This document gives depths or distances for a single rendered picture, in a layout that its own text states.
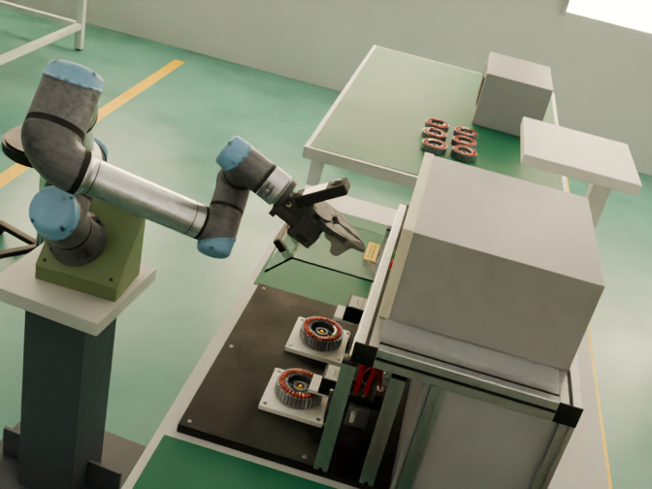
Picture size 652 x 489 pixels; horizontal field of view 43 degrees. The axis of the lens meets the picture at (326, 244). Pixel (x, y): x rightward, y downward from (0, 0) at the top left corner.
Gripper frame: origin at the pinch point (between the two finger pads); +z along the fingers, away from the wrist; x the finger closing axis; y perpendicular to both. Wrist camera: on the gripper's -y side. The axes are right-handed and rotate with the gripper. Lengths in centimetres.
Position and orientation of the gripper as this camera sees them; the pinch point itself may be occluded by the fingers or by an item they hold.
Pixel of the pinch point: (362, 244)
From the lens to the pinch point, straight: 177.3
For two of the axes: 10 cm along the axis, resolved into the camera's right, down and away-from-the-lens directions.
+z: 7.8, 6.1, 1.2
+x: -2.1, 4.3, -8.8
